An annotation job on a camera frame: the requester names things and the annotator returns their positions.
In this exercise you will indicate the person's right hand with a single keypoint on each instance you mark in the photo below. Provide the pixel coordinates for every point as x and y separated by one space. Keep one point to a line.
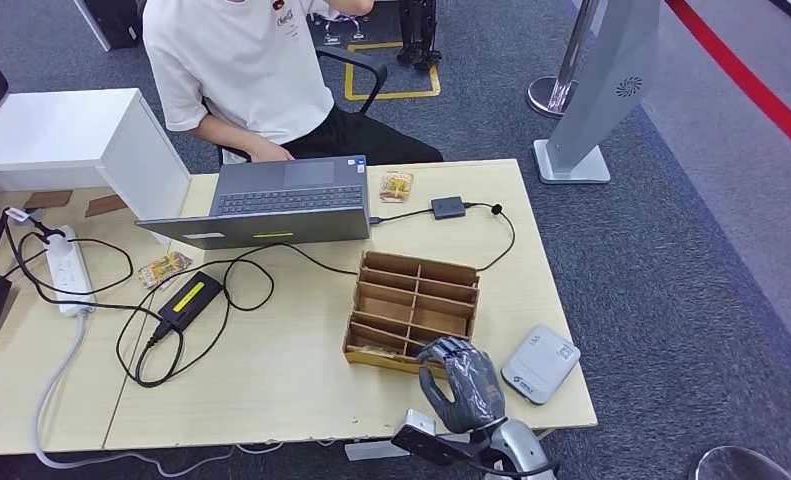
269 154

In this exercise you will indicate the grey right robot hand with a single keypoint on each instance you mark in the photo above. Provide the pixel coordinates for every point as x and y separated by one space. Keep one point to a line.
464 387

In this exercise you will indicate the orange ID card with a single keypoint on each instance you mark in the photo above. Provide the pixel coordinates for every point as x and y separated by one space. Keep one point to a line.
396 186

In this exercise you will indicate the person's left forearm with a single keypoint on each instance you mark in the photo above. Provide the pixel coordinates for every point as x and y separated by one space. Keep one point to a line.
355 5

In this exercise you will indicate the person's right forearm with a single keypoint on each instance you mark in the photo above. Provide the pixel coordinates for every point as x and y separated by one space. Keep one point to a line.
223 136

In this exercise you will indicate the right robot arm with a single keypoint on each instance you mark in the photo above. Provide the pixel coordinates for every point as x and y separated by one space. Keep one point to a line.
521 450

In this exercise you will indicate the grey card reader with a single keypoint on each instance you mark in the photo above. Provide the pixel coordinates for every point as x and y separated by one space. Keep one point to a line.
541 364

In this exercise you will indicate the person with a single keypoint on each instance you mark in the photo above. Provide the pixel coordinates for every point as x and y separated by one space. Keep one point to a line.
236 66

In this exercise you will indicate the wooden card organizer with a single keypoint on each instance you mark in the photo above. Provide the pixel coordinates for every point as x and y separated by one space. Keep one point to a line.
385 308

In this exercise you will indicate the patterned yellow card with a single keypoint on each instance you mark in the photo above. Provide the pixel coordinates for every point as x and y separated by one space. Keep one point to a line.
163 268

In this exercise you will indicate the grey laptop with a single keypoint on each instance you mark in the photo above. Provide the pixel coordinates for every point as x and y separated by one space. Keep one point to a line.
289 195

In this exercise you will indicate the white bar under desk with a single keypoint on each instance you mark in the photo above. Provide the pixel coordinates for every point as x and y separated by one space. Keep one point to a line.
368 452

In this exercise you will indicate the black office chair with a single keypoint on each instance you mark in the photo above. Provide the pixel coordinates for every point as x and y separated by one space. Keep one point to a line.
362 60

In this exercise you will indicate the brown cardboard patch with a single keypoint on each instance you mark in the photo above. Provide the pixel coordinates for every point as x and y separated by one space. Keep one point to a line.
105 205
47 199

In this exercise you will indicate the small black USB hub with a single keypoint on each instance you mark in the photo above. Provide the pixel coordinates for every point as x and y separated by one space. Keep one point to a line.
448 207

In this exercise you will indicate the black power adapter yellow label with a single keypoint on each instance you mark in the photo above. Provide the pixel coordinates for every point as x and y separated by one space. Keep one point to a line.
176 316

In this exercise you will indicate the standing humanoid robot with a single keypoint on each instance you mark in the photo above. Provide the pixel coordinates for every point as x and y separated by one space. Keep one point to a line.
418 32

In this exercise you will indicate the black box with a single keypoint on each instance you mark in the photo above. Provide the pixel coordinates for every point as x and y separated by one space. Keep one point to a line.
113 20

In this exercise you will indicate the white cabinet box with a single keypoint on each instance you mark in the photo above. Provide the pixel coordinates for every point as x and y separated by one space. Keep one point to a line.
57 129

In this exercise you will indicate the white power strip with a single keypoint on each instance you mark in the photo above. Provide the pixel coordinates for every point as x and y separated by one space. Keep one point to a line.
69 272

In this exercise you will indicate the round grey dome object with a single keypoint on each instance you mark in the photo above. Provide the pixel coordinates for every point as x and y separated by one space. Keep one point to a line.
736 464

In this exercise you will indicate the grey kiosk stand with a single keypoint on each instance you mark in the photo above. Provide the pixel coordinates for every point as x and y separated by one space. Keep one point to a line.
607 78

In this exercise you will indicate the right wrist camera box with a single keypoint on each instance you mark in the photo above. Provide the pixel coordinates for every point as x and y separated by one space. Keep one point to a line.
420 422

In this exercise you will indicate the chrome stanchion post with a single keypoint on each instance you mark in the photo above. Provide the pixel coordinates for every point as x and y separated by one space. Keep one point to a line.
572 60

